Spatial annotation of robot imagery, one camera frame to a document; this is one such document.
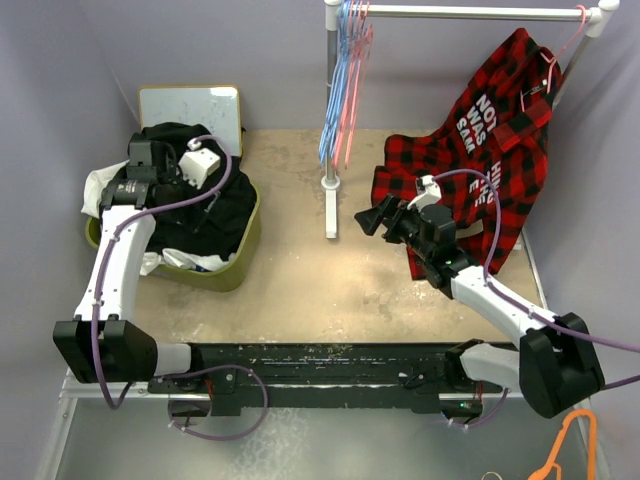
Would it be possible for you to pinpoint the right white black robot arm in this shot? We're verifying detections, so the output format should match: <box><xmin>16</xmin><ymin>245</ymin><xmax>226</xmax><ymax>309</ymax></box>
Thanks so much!
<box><xmin>354</xmin><ymin>195</ymin><xmax>605</xmax><ymax>418</ymax></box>

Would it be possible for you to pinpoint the blue wire hanger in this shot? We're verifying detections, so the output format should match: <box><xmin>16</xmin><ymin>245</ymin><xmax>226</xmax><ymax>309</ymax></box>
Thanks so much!
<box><xmin>318</xmin><ymin>1</ymin><xmax>353</xmax><ymax>167</ymax></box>

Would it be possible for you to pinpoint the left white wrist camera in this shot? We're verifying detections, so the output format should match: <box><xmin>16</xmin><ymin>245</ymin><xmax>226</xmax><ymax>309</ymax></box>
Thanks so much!
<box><xmin>178</xmin><ymin>139</ymin><xmax>221</xmax><ymax>189</ymax></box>

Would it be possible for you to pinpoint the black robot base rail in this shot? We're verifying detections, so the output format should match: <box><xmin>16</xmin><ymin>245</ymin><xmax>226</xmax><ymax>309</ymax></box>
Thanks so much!
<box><xmin>148</xmin><ymin>343</ymin><xmax>501</xmax><ymax>420</ymax></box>

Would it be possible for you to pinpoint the pink hanger holding plaid shirt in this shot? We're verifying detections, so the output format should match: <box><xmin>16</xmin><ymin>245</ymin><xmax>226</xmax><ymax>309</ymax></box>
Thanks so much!
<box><xmin>520</xmin><ymin>4</ymin><xmax>607</xmax><ymax>109</ymax></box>

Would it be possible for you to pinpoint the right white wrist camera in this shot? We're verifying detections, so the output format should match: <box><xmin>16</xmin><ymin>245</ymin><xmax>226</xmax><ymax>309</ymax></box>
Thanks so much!
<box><xmin>407</xmin><ymin>175</ymin><xmax>442</xmax><ymax>212</ymax></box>

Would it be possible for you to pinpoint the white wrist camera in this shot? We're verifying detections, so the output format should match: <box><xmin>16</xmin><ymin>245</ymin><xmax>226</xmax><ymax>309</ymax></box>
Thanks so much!
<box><xmin>178</xmin><ymin>139</ymin><xmax>221</xmax><ymax>189</ymax></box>
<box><xmin>407</xmin><ymin>175</ymin><xmax>442</xmax><ymax>212</ymax></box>

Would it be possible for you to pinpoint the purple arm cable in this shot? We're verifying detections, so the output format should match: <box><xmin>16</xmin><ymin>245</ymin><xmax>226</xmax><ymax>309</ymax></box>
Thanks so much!
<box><xmin>429</xmin><ymin>168</ymin><xmax>640</xmax><ymax>391</ymax></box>
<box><xmin>89</xmin><ymin>134</ymin><xmax>234</xmax><ymax>410</ymax></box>

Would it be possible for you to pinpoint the small whiteboard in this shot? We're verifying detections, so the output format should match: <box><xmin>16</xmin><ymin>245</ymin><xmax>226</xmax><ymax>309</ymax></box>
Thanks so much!
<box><xmin>138</xmin><ymin>85</ymin><xmax>243</xmax><ymax>157</ymax></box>

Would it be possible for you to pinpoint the red black plaid shirt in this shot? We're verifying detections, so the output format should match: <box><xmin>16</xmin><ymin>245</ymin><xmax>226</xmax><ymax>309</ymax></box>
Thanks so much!
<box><xmin>371</xmin><ymin>28</ymin><xmax>555</xmax><ymax>274</ymax></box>

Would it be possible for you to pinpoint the olive green laundry basket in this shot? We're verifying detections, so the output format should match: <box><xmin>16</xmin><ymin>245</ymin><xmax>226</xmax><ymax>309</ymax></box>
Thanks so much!
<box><xmin>84</xmin><ymin>203</ymin><xmax>260</xmax><ymax>303</ymax></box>

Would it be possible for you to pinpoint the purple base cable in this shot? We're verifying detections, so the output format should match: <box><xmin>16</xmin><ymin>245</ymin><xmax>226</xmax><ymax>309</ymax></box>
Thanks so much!
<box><xmin>444</xmin><ymin>387</ymin><xmax>510</xmax><ymax>432</ymax></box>
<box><xmin>167</xmin><ymin>364</ymin><xmax>270</xmax><ymax>442</ymax></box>

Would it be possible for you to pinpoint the white metal clothes rack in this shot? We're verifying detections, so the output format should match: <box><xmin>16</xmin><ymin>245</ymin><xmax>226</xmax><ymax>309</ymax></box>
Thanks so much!
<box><xmin>318</xmin><ymin>1</ymin><xmax>620</xmax><ymax>240</ymax></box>

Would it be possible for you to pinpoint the white cloth in basket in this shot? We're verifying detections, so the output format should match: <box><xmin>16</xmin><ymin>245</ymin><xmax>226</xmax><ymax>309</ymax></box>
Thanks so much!
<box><xmin>81</xmin><ymin>160</ymin><xmax>235</xmax><ymax>276</ymax></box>

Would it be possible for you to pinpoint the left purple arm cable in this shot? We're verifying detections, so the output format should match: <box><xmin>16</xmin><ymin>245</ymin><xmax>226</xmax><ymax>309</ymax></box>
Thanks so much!
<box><xmin>89</xmin><ymin>134</ymin><xmax>234</xmax><ymax>410</ymax></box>

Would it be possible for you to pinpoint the pink wire hanger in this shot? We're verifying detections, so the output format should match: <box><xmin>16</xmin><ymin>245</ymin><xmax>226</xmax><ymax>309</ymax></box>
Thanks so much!
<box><xmin>331</xmin><ymin>1</ymin><xmax>373</xmax><ymax>168</ymax></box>

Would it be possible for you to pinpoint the orange plastic hanger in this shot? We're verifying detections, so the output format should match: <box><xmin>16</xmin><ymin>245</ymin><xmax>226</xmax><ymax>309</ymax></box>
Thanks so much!
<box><xmin>529</xmin><ymin>408</ymin><xmax>599</xmax><ymax>480</ymax></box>

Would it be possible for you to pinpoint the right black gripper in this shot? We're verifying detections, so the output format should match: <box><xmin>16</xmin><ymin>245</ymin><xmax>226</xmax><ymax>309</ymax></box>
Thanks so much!
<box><xmin>355</xmin><ymin>194</ymin><xmax>433</xmax><ymax>261</ymax></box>

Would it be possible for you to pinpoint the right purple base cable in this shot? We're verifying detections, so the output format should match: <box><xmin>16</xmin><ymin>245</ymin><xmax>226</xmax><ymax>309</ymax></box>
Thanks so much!
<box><xmin>444</xmin><ymin>387</ymin><xmax>510</xmax><ymax>432</ymax></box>

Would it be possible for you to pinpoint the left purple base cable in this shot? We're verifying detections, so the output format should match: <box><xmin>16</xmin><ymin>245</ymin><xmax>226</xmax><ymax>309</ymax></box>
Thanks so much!
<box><xmin>167</xmin><ymin>364</ymin><xmax>270</xmax><ymax>442</ymax></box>

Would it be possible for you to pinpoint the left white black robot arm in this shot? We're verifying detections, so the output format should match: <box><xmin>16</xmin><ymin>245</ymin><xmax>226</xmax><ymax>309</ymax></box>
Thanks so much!
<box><xmin>52</xmin><ymin>123</ymin><xmax>206</xmax><ymax>392</ymax></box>

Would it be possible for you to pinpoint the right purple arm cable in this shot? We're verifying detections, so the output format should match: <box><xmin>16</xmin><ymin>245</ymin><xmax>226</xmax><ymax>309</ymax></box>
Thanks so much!
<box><xmin>429</xmin><ymin>168</ymin><xmax>640</xmax><ymax>391</ymax></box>

